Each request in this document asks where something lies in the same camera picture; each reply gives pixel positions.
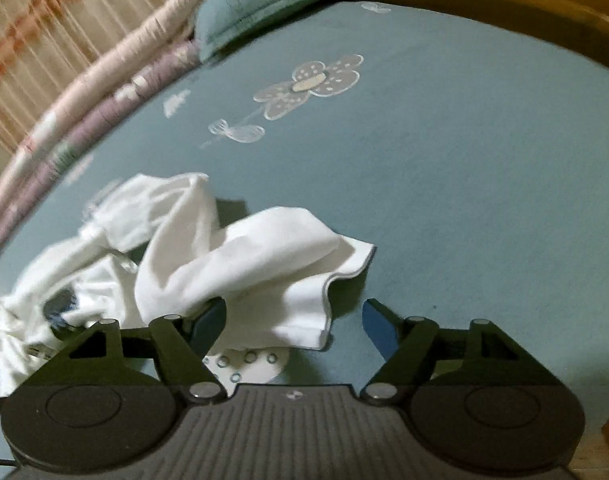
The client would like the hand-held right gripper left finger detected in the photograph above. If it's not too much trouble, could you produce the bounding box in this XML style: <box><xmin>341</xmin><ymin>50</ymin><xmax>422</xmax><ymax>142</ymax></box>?
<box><xmin>34</xmin><ymin>299</ymin><xmax>229</xmax><ymax>405</ymax></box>

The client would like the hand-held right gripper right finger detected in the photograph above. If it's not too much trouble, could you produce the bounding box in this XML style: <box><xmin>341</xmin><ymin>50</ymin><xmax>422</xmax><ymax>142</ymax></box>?
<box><xmin>361</xmin><ymin>299</ymin><xmax>560</xmax><ymax>405</ymax></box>

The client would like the white printed shirt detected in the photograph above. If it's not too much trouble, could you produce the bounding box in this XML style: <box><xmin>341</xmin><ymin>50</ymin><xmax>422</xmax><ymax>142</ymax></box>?
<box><xmin>0</xmin><ymin>172</ymin><xmax>378</xmax><ymax>396</ymax></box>

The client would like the teal floral bed sheet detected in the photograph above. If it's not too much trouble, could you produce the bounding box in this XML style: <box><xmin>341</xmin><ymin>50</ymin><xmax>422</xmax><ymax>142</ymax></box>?
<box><xmin>0</xmin><ymin>0</ymin><xmax>609</xmax><ymax>411</ymax></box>

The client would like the purple floral quilt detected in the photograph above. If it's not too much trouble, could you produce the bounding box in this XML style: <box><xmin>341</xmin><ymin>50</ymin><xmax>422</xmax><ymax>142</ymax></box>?
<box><xmin>0</xmin><ymin>40</ymin><xmax>202</xmax><ymax>266</ymax></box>

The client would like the pink floral quilt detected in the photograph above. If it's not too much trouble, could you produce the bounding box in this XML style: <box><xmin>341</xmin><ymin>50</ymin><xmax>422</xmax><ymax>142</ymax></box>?
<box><xmin>0</xmin><ymin>0</ymin><xmax>235</xmax><ymax>221</ymax></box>

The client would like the teal floral pillow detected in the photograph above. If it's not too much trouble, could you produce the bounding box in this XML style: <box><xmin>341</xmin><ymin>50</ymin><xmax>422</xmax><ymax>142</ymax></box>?
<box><xmin>192</xmin><ymin>0</ymin><xmax>344</xmax><ymax>63</ymax></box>

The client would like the beige orange patterned curtain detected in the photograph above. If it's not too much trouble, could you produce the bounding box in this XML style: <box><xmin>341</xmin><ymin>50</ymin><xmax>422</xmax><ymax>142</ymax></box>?
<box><xmin>0</xmin><ymin>0</ymin><xmax>220</xmax><ymax>161</ymax></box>

